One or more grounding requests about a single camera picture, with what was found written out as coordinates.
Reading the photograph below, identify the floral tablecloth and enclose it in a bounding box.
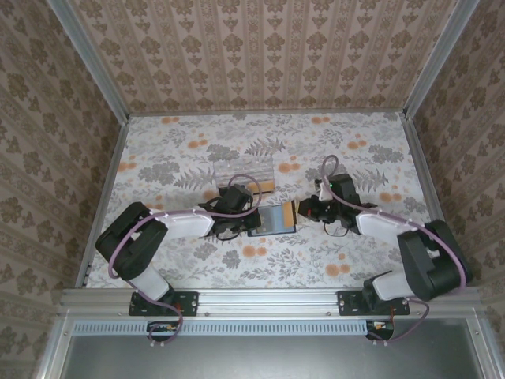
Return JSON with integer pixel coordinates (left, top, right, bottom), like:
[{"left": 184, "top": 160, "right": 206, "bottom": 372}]
[{"left": 92, "top": 112, "right": 455, "bottom": 290}]

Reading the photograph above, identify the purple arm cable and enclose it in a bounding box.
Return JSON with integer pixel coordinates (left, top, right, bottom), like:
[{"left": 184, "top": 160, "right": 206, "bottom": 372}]
[
  {"left": 320, "top": 155, "right": 474, "bottom": 347},
  {"left": 108, "top": 174, "right": 264, "bottom": 348}
]

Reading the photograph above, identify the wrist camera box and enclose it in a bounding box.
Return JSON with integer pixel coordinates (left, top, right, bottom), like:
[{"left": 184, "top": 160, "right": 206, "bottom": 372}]
[
  {"left": 224, "top": 184, "right": 254, "bottom": 211},
  {"left": 323, "top": 173, "right": 361, "bottom": 204}
]

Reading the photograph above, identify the black connector board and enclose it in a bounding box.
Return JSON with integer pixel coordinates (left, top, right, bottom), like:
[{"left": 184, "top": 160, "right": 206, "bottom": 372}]
[
  {"left": 146, "top": 321, "right": 181, "bottom": 343},
  {"left": 365, "top": 319, "right": 395, "bottom": 341}
]

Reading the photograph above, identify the aluminium corner post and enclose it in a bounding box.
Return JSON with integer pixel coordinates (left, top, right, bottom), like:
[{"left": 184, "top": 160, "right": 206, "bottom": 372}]
[
  {"left": 49, "top": 0, "right": 131, "bottom": 123},
  {"left": 402, "top": 0, "right": 477, "bottom": 119}
]

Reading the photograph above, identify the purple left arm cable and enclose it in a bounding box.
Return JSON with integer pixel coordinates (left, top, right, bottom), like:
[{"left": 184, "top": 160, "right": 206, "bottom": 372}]
[{"left": 108, "top": 174, "right": 264, "bottom": 348}]

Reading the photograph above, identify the navy card holder wallet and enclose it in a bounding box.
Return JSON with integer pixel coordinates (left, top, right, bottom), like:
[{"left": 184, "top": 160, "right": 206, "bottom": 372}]
[{"left": 247, "top": 201, "right": 297, "bottom": 238}]

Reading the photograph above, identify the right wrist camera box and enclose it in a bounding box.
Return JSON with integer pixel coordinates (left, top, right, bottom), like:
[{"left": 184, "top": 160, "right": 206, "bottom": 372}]
[{"left": 323, "top": 173, "right": 361, "bottom": 204}]

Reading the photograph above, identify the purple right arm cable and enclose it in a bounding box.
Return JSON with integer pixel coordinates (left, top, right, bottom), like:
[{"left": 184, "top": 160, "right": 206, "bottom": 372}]
[{"left": 320, "top": 155, "right": 474, "bottom": 347}]

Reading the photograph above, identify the aluminium base beam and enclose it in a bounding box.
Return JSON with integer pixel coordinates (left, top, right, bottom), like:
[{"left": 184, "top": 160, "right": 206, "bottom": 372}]
[{"left": 58, "top": 287, "right": 484, "bottom": 317}]

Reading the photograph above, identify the slotted grey cable duct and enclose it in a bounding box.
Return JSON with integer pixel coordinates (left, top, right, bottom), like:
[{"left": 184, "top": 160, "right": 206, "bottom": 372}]
[{"left": 73, "top": 320, "right": 366, "bottom": 335}]

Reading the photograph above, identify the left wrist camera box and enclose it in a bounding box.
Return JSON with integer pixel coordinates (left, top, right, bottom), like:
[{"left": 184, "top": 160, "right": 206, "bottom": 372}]
[{"left": 224, "top": 184, "right": 254, "bottom": 211}]

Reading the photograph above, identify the aluminium side rail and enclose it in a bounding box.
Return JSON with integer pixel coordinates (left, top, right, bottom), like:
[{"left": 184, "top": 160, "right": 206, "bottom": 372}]
[
  {"left": 77, "top": 116, "right": 131, "bottom": 289},
  {"left": 400, "top": 112, "right": 467, "bottom": 287}
]

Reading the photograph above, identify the clear acrylic card organizer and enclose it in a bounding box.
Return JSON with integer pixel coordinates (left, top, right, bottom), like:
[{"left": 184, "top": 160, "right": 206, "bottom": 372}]
[{"left": 212, "top": 156, "right": 276, "bottom": 195}]

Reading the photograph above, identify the grey metal panel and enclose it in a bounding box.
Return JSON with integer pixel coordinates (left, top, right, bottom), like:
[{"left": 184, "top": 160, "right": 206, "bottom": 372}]
[{"left": 58, "top": 333, "right": 481, "bottom": 379}]

